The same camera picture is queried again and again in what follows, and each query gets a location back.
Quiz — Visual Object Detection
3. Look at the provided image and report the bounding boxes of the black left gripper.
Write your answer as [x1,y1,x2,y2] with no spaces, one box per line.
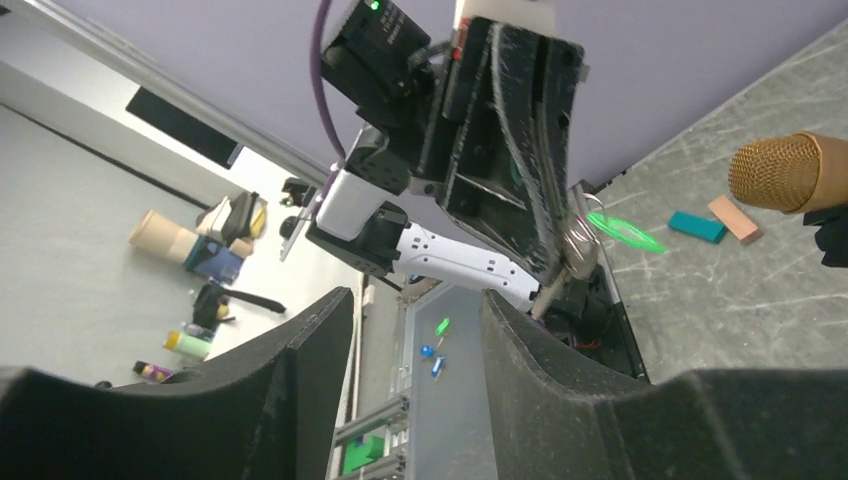
[413,16,585,285]

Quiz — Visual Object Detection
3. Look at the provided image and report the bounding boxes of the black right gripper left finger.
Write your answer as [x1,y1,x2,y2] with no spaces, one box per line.
[1,287,354,479]

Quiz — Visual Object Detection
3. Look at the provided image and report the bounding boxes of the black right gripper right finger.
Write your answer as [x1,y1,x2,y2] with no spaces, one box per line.
[480,291,847,479]

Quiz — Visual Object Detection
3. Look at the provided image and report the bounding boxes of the green plastic key tag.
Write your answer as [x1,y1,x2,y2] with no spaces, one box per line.
[586,212,666,254]

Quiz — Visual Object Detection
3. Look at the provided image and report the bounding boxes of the teal wooden block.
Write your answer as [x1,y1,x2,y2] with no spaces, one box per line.
[667,211,728,244]

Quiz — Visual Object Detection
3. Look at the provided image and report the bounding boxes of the tan wooden block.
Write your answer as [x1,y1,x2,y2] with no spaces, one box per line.
[708,195,763,246]

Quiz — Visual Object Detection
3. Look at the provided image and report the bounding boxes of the gold microphone on black stand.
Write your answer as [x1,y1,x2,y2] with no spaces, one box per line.
[728,131,847,268]

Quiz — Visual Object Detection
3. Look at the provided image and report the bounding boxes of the aluminium frame rail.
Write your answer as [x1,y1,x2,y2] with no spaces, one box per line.
[325,276,416,479]

